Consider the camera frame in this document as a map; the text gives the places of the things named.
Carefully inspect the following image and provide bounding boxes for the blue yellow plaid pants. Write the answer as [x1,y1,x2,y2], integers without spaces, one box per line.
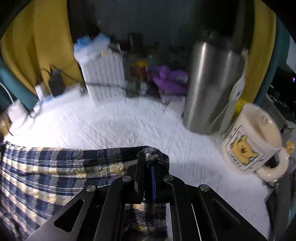
[1,142,170,240]

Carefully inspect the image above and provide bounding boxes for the purple plush toy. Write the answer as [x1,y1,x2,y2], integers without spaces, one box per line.
[147,65,188,96]

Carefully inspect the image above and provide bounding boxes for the cream bear mug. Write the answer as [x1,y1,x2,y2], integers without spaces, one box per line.
[221,103,290,182]

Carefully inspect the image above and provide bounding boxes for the white perforated storage basket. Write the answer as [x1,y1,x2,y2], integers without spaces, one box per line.
[73,47,127,103]

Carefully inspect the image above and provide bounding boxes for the black power adapter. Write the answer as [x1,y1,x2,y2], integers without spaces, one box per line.
[48,71,66,97]

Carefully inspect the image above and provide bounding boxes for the stainless steel tumbler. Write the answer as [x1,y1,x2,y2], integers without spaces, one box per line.
[183,33,247,135]

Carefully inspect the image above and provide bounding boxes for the white phone charger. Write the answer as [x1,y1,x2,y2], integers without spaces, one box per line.
[35,82,49,100]

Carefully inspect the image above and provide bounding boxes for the blue tissue pack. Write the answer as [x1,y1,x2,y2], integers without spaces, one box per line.
[73,33,110,53]

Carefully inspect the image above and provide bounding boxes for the teal curtain left panel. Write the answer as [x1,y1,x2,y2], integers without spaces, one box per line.
[1,59,39,110]

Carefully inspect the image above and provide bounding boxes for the teal curtain panel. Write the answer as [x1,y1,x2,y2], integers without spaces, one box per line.
[1,59,39,110]
[253,16,290,106]

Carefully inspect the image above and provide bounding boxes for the yellow curtain right panel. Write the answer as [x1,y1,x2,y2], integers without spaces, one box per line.
[240,0,277,105]

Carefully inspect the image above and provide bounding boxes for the yellow curtain panel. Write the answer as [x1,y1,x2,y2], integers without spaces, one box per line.
[240,0,277,105]
[1,1,83,94]

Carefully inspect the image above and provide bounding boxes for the yellow curtain left panel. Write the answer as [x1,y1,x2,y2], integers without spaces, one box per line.
[1,1,83,94]

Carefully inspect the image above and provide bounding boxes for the teal curtain right panel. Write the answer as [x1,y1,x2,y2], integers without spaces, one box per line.
[253,16,290,106]

